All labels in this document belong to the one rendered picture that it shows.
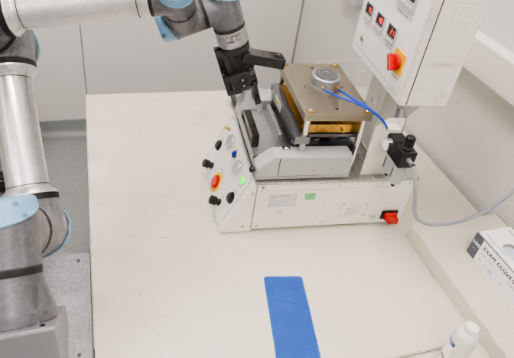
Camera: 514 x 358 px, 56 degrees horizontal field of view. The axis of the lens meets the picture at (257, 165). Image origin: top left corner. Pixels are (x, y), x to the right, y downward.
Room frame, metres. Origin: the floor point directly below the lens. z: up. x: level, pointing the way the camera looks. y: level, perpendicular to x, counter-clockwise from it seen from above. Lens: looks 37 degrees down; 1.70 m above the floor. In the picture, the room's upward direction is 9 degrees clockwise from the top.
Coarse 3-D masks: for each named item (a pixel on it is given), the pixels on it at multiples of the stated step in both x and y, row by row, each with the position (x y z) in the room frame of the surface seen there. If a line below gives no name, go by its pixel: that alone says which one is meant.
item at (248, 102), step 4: (244, 92) 1.08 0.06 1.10; (248, 92) 1.08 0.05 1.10; (248, 96) 1.08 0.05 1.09; (244, 100) 1.08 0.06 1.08; (248, 100) 1.08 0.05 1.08; (252, 100) 1.08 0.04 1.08; (240, 104) 1.07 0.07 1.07; (244, 104) 1.08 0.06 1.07; (248, 104) 1.08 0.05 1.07; (252, 104) 1.08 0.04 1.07; (260, 104) 1.08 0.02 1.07; (240, 108) 1.07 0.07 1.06; (244, 108) 1.08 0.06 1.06; (248, 108) 1.08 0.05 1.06; (252, 108) 1.08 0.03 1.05; (256, 108) 1.08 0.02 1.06; (260, 108) 1.09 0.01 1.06
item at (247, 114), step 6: (246, 114) 1.12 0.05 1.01; (246, 120) 1.11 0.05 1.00; (252, 120) 1.10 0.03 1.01; (252, 126) 1.07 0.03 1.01; (252, 132) 1.04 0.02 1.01; (258, 132) 1.04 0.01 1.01; (252, 138) 1.03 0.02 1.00; (258, 138) 1.03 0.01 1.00; (252, 144) 1.03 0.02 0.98; (258, 144) 1.03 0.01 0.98
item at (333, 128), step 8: (288, 96) 1.17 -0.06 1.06; (288, 104) 1.14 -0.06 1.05; (296, 112) 1.09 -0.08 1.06; (296, 120) 1.06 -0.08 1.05; (312, 128) 1.05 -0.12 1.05; (320, 128) 1.05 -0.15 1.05; (328, 128) 1.06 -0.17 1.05; (336, 128) 1.06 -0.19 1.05; (344, 128) 1.07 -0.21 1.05; (352, 128) 1.08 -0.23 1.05; (312, 136) 1.05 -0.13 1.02; (320, 136) 1.05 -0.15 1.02; (328, 136) 1.06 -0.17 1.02; (336, 136) 1.07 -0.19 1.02; (344, 136) 1.07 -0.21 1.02; (352, 136) 1.08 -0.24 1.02
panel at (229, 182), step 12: (228, 132) 1.21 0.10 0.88; (240, 144) 1.11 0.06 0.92; (216, 156) 1.17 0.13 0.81; (228, 156) 1.12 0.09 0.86; (240, 156) 1.07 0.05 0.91; (216, 168) 1.13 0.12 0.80; (228, 168) 1.08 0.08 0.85; (228, 180) 1.04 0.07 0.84; (216, 192) 1.05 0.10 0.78; (228, 192) 1.00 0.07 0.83; (240, 192) 0.96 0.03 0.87; (216, 204) 1.00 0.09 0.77; (228, 204) 0.96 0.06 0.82; (216, 216) 0.97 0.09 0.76
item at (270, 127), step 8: (240, 112) 1.19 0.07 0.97; (256, 112) 1.20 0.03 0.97; (264, 112) 1.21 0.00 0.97; (272, 112) 1.15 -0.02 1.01; (240, 120) 1.17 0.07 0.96; (256, 120) 1.16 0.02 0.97; (264, 120) 1.17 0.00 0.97; (272, 120) 1.12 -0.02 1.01; (280, 120) 1.18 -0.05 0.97; (264, 128) 1.13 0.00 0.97; (272, 128) 1.11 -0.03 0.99; (280, 128) 1.14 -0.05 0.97; (248, 136) 1.08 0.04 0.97; (264, 136) 1.09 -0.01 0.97; (272, 136) 1.10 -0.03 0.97; (280, 136) 1.05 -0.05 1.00; (248, 144) 1.06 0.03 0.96; (264, 144) 1.05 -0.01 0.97; (272, 144) 1.06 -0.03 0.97; (280, 144) 1.05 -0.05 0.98; (288, 144) 1.07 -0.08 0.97; (256, 152) 1.01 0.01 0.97
